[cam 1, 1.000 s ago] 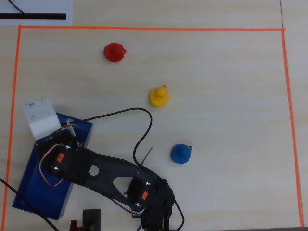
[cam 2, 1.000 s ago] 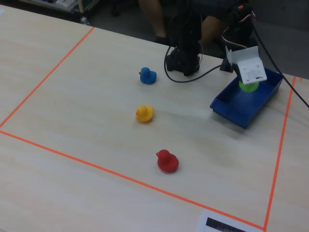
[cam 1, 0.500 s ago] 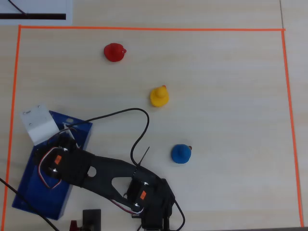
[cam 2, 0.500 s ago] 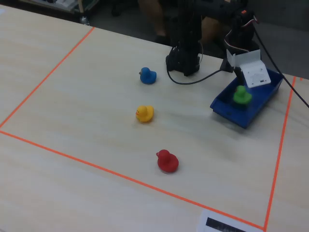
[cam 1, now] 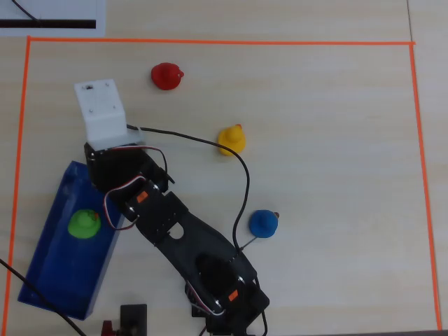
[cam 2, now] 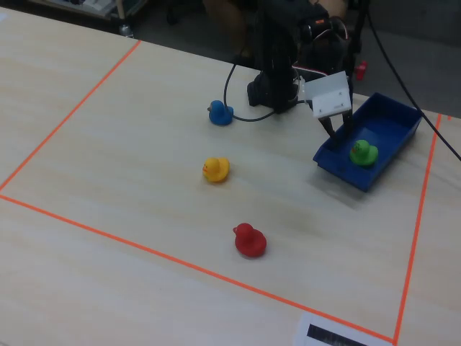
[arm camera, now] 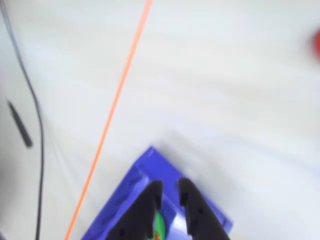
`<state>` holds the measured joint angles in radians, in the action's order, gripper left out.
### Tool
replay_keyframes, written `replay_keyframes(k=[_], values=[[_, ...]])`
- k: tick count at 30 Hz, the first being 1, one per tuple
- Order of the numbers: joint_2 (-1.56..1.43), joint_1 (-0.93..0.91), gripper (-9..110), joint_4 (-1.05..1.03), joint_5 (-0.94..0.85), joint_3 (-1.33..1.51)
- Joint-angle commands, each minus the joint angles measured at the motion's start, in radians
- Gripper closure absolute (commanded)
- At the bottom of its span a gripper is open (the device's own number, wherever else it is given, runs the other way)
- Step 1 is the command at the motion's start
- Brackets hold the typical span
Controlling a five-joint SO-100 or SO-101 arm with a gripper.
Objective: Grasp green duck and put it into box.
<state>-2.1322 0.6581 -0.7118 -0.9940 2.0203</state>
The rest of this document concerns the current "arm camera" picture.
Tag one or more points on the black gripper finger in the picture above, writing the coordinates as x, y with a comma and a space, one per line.
137, 212
200, 212

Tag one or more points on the green rubber duck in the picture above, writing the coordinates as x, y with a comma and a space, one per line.
160, 222

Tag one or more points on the blue plastic box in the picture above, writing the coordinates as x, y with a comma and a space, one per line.
155, 167

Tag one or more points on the orange tape line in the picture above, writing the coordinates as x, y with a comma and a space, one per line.
117, 100

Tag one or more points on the black pen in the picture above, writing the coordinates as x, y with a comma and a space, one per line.
20, 123

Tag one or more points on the red round object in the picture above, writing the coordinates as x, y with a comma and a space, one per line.
317, 42

